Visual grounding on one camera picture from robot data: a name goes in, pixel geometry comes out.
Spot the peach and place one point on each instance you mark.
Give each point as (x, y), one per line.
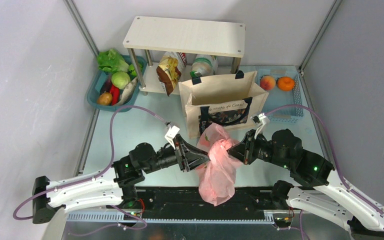
(267, 82)

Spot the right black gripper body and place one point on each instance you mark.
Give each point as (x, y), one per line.
(248, 151)

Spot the green leafy lettuce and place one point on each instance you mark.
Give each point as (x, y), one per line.
(111, 61)

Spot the beige canvas tote bag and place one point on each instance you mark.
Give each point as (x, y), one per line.
(229, 100)

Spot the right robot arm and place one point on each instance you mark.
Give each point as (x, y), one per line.
(323, 192)

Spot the green bell pepper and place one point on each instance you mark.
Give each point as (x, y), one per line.
(132, 71)

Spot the brown potato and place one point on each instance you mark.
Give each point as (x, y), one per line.
(105, 99)

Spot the white wooden two-tier shelf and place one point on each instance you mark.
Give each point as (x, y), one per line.
(189, 36)

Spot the silver grey fish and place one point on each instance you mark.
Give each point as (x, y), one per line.
(127, 92)

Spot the round green cabbage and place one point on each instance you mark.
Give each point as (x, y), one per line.
(120, 79)

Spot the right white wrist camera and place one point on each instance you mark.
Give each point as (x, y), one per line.
(261, 121)

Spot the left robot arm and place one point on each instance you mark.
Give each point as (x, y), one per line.
(114, 185)

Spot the brown chips bag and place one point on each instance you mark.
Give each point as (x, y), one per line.
(170, 69)

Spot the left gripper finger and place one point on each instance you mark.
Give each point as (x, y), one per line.
(193, 163)
(194, 152)

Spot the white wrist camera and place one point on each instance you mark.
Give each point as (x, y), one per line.
(172, 131)
(261, 121)

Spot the light blue fruit basket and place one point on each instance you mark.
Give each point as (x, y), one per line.
(277, 97)

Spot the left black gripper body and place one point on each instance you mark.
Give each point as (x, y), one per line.
(183, 157)

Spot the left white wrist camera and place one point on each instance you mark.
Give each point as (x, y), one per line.
(172, 131)

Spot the red chili pepper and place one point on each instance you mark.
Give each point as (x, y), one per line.
(115, 93)

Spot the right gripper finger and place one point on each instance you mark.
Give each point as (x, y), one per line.
(240, 148)
(239, 155)

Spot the orange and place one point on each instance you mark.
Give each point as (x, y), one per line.
(285, 83)

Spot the pink plastic grocery bag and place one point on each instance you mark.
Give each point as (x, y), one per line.
(217, 177)

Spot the green white snack bag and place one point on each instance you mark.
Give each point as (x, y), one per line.
(204, 65)

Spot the teal plastic vegetable basket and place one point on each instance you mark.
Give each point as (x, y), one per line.
(100, 78)

